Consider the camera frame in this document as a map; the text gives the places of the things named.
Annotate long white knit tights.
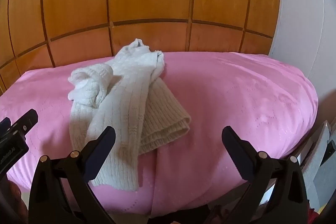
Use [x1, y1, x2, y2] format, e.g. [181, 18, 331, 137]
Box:
[69, 39, 166, 191]

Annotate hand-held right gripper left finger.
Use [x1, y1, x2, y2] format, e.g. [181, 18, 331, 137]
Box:
[28, 126, 116, 224]

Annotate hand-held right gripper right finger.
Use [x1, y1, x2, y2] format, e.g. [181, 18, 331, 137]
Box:
[221, 126, 309, 224]

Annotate grey furniture piece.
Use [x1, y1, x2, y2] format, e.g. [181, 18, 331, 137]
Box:
[298, 120, 336, 212]

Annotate pink bedspread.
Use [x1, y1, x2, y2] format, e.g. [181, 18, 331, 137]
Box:
[0, 51, 319, 222]

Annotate red cloth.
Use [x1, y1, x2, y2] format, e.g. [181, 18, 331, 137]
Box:
[307, 207, 324, 224]

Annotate beige ribbed knit garment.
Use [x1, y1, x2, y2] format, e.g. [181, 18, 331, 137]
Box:
[138, 79, 192, 155]

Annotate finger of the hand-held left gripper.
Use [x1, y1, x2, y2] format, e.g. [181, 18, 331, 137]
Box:
[5, 108, 39, 136]

